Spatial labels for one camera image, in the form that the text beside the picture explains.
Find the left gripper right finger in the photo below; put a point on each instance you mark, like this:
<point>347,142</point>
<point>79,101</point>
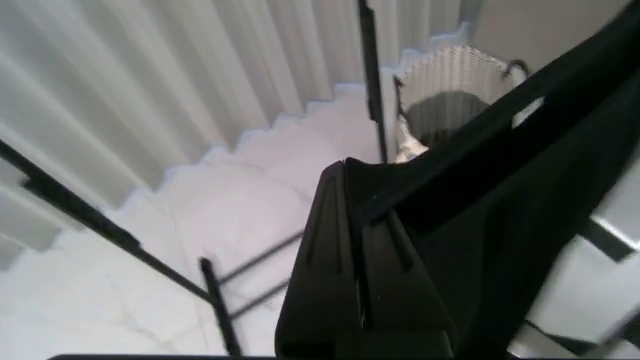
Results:
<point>400,310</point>

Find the black garment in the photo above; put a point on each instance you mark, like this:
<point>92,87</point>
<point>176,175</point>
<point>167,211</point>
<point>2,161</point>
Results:
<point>500,200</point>

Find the white laundry basket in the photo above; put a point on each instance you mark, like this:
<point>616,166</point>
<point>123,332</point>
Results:
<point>450,70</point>

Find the white curtain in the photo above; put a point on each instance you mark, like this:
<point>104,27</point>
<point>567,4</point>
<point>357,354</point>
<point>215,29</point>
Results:
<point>150,75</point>

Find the black clothes rack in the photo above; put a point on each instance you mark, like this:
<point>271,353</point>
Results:
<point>372,75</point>

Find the cream printed garment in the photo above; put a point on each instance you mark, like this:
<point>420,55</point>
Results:
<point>407,150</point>

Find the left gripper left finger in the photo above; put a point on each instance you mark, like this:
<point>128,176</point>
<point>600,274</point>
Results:
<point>320,310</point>

